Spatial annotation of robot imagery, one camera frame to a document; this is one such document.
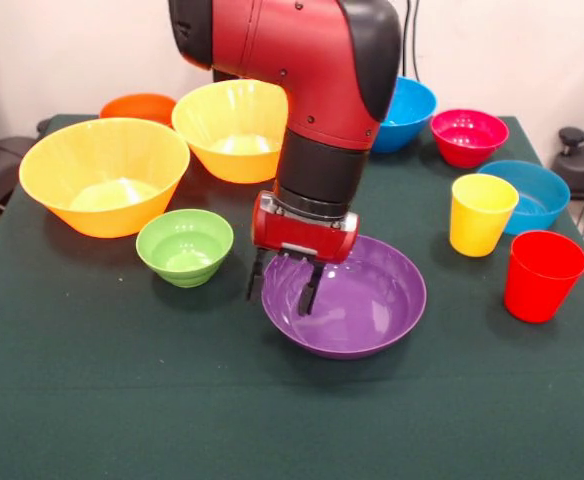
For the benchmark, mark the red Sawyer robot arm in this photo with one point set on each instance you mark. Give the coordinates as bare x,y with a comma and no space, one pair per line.
297,60

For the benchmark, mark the small green bowl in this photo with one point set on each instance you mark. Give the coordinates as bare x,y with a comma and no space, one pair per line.
184,240

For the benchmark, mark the small pink bowl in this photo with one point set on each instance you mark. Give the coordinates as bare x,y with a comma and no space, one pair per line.
467,135

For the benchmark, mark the red cup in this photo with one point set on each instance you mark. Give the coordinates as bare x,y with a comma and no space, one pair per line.
537,290

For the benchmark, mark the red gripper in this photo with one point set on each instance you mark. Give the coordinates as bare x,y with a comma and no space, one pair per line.
302,235

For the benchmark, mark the shallow blue bowl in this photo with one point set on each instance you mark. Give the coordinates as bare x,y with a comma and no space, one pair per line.
542,195

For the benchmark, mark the purple bowl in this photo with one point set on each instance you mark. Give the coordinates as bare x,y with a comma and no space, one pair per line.
367,320

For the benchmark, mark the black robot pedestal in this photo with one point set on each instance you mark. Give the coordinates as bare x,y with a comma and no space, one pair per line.
222,75

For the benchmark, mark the deep blue bowl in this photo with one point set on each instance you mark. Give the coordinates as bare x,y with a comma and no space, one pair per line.
412,110

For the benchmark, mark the small orange bowl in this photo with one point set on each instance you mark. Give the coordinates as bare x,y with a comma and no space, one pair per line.
137,106

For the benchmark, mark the yellow cup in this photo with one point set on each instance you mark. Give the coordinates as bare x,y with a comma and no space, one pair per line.
477,230

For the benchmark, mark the dark green tablecloth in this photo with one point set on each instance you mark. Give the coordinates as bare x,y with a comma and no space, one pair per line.
272,410

